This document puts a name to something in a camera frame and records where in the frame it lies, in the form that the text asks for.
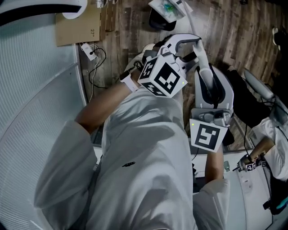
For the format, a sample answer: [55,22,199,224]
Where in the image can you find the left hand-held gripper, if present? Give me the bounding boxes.
[137,33,202,98]

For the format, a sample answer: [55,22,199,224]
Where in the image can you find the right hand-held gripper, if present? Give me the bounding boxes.
[189,64,234,154]

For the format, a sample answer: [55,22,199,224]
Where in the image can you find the black waste bin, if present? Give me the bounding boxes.
[148,9,176,32]

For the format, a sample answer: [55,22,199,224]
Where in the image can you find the white long-handled dustpan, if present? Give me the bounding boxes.
[148,0,214,96]

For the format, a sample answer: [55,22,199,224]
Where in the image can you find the person's right forearm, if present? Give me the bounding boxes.
[204,146,225,184]

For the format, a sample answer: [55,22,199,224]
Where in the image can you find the person's left forearm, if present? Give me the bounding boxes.
[75,74,141,135]

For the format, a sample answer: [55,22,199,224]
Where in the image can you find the green paper scraps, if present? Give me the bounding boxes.
[161,1,179,17]

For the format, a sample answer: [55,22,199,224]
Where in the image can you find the person's white shirt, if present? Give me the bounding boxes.
[33,86,231,230]

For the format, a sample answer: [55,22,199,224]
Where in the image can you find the white power adapter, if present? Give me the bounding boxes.
[80,42,98,62]

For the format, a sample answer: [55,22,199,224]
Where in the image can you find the flat cardboard box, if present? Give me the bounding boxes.
[55,0,107,47]

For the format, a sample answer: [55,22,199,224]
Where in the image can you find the round white monitor stand base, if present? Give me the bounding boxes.
[62,0,88,20]

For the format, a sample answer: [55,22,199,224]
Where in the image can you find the curved computer monitor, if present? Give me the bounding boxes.
[0,0,83,27]

